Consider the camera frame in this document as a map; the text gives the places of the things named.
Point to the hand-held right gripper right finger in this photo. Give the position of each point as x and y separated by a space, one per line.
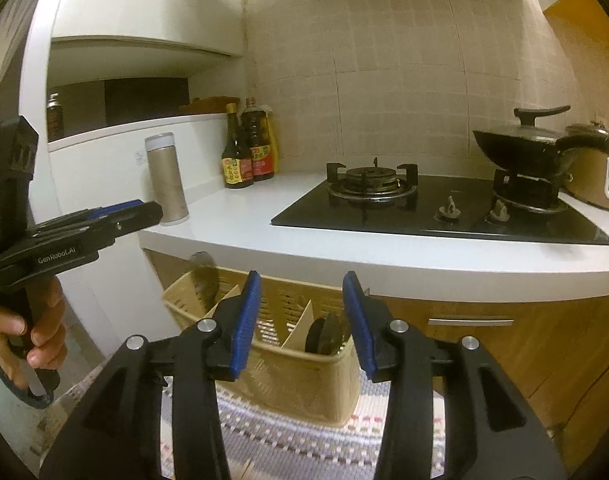
357 330

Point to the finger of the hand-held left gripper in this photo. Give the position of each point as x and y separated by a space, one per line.
139 215
114 207

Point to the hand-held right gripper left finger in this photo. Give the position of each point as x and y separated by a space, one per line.
244 330

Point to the black ladle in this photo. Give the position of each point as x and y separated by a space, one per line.
324 337

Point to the yellow plastic utensil basket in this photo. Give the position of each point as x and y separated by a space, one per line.
294 385

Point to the person's left hand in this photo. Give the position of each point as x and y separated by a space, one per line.
49 325

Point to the silver thermos bottle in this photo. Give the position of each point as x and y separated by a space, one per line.
168 180

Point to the white kitchen counter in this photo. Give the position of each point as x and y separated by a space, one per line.
244 230

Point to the small dark sauce bottle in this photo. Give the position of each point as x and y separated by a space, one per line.
236 160

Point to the striped woven table mat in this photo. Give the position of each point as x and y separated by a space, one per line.
304 445

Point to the brown wooden board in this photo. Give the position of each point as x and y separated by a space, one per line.
209 106

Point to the black glass gas stove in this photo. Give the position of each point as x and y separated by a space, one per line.
434 225

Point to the large dark sauce bottle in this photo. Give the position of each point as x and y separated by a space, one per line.
262 150

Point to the wooden base cabinets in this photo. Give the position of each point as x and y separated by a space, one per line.
534 360

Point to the black wok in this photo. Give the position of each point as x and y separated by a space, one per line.
514 152

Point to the brown rice cooker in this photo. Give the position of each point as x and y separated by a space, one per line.
592 175

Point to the yellow wall cabinet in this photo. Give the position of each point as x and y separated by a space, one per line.
589 15

